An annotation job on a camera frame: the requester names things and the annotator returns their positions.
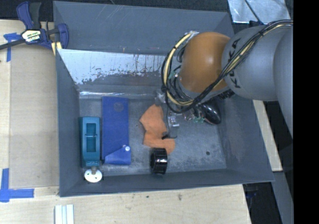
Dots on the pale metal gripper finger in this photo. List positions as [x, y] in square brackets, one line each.
[173, 125]
[159, 98]

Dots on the orange cloth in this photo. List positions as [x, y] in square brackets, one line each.
[153, 131]

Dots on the black glossy computer mouse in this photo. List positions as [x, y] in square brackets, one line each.
[211, 114]

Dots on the black ribbed wheel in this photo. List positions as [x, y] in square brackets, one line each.
[158, 161]

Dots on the blue flat pouch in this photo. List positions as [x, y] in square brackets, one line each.
[115, 123]

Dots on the grey metal bin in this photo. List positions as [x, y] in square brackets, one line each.
[139, 26]

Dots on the teal tool with white disc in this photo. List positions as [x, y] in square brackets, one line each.
[89, 138]

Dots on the pale wood flat board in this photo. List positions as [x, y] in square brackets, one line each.
[32, 118]

